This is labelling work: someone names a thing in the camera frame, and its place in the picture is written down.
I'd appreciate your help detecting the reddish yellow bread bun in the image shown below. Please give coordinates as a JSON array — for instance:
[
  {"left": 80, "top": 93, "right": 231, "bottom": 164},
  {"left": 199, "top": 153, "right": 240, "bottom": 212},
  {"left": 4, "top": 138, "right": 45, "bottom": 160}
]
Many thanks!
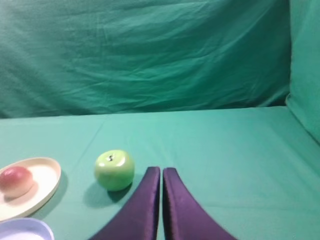
[{"left": 0, "top": 166, "right": 34, "bottom": 198}]

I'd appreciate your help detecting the blue plastic plate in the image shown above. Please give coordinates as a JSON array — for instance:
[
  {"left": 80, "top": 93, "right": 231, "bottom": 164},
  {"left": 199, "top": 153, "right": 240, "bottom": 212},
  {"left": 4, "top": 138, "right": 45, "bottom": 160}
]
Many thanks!
[{"left": 0, "top": 217, "right": 55, "bottom": 240}]

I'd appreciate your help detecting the green backdrop cloth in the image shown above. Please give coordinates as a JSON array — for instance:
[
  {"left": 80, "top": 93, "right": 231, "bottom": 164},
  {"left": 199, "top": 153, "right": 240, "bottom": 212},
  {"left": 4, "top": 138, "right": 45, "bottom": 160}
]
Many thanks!
[{"left": 0, "top": 0, "right": 320, "bottom": 139}]

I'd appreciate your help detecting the green apple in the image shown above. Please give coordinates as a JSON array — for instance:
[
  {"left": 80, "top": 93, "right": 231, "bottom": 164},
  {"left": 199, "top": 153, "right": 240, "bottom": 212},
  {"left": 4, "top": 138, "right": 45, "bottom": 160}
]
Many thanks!
[{"left": 94, "top": 149, "right": 135, "bottom": 192}]

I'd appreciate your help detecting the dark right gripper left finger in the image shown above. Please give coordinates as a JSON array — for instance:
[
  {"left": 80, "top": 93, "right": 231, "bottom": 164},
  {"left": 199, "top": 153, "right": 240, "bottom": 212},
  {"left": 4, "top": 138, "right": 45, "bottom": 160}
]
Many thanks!
[{"left": 91, "top": 166, "right": 161, "bottom": 240}]

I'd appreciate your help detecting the green table cloth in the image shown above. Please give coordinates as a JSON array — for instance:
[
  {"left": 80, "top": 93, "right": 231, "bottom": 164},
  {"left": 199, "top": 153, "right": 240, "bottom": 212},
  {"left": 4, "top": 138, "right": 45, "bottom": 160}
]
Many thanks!
[{"left": 0, "top": 106, "right": 320, "bottom": 240}]

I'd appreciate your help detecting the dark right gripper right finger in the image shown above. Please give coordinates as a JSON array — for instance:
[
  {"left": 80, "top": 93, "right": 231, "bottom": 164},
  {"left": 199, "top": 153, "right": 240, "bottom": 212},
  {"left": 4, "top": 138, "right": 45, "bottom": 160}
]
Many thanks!
[{"left": 162, "top": 167, "right": 235, "bottom": 240}]

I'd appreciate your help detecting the yellow plastic plate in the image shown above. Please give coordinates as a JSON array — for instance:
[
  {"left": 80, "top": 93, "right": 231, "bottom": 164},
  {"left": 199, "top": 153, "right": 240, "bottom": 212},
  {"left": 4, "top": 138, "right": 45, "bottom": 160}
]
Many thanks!
[{"left": 0, "top": 157, "right": 62, "bottom": 222}]

